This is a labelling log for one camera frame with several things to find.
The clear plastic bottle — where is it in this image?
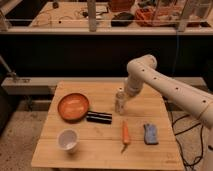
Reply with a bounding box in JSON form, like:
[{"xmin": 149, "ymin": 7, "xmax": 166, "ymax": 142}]
[{"xmin": 115, "ymin": 88, "xmax": 126, "ymax": 115}]

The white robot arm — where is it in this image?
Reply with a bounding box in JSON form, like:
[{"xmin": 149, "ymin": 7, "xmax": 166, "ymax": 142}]
[{"xmin": 124, "ymin": 54, "xmax": 213, "ymax": 171}]

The orange frying pan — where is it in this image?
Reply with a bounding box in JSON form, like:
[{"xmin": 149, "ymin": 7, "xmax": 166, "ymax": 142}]
[{"xmin": 57, "ymin": 93, "xmax": 112, "ymax": 124}]

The orange carrot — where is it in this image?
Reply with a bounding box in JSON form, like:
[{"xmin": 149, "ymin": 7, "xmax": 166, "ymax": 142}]
[{"xmin": 121, "ymin": 121, "xmax": 131, "ymax": 152}]

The blue sponge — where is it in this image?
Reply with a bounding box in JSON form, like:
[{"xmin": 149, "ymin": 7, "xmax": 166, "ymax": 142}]
[{"xmin": 144, "ymin": 124, "xmax": 158, "ymax": 145}]

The white cup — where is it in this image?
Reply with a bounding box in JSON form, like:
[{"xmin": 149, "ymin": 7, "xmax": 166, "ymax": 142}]
[{"xmin": 57, "ymin": 129, "xmax": 78, "ymax": 154}]

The black object on bench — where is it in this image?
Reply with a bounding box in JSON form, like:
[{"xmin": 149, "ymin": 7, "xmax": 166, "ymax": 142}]
[{"xmin": 111, "ymin": 12, "xmax": 134, "ymax": 27}]

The orange box on bench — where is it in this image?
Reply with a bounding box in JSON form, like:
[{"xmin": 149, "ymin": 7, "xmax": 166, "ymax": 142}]
[{"xmin": 135, "ymin": 9, "xmax": 173, "ymax": 27}]

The black cable on floor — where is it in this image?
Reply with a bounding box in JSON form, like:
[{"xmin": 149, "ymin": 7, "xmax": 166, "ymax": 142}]
[{"xmin": 171, "ymin": 113, "xmax": 211, "ymax": 171}]

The wooden post on bench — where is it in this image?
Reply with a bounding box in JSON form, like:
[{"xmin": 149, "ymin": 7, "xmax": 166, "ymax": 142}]
[{"xmin": 87, "ymin": 0, "xmax": 96, "ymax": 32}]

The metal clamp bracket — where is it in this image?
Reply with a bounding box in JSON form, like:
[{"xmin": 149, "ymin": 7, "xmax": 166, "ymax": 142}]
[{"xmin": 0, "ymin": 55, "xmax": 30, "ymax": 83}]

